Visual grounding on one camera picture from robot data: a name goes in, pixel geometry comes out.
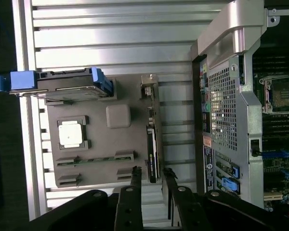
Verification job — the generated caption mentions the silver CPU chip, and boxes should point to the silver CPU chip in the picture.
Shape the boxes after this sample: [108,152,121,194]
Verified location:
[58,123,84,149]

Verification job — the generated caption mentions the black open PC case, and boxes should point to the black open PC case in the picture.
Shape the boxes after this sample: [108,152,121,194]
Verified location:
[191,0,289,210]

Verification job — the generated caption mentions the grey plastic parts rack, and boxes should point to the grey plastic parts rack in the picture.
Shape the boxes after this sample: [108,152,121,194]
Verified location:
[45,76,165,191]

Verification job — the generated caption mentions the green motherboard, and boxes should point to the green motherboard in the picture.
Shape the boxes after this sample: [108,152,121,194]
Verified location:
[251,14,289,212]

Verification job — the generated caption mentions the CPU socket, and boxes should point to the CPU socket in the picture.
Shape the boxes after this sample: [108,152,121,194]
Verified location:
[257,74,289,114]

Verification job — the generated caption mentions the green RAM stick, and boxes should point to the green RAM stick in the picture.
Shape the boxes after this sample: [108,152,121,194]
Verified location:
[57,156,133,167]

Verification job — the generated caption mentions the blue expansion slot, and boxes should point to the blue expansion slot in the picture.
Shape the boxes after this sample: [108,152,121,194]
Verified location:
[262,149,289,159]

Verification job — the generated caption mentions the hard disk in blue caddy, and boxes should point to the hard disk in blue caddy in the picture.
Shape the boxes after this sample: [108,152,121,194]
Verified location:
[0,68,114,101]

